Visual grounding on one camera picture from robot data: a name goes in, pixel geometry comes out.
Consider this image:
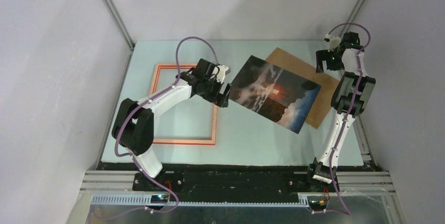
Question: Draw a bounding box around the orange wooden picture frame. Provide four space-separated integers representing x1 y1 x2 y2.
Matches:
149 63 218 145

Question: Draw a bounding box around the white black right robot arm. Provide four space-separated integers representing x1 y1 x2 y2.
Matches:
305 32 376 191

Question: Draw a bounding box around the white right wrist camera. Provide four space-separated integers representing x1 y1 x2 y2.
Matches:
324 34 342 52

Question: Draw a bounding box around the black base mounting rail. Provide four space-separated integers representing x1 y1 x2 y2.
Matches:
96 162 340 203

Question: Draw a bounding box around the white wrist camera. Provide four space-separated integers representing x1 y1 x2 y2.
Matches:
215 65 230 83
324 34 342 52

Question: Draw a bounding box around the aluminium corner post left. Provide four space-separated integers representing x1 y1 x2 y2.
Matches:
102 0 135 51

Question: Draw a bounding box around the brown backing board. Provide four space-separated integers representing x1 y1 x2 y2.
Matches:
266 48 339 129

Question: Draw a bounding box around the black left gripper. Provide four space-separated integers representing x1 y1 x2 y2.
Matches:
198 76 232 108

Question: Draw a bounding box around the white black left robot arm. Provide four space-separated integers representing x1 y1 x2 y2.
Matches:
111 59 231 191

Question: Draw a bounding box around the grey slotted cable duct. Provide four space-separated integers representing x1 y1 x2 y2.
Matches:
91 194 309 207

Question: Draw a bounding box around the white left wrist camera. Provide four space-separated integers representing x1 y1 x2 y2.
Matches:
215 65 230 83

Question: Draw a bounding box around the sunset photo print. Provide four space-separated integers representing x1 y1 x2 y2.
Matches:
229 56 321 134

